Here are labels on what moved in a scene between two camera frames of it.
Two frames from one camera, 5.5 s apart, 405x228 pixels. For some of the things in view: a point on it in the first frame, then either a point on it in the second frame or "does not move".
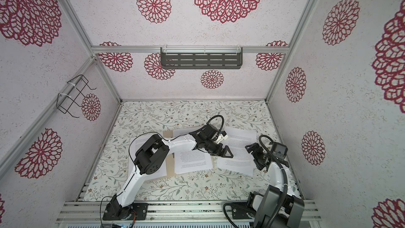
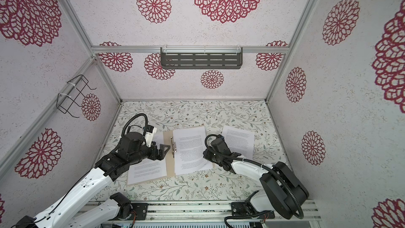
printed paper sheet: x=191 y=161 does not move
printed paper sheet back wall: x=242 y=162 does not move
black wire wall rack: x=64 y=101 does not move
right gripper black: x=256 y=153 to x=206 y=155
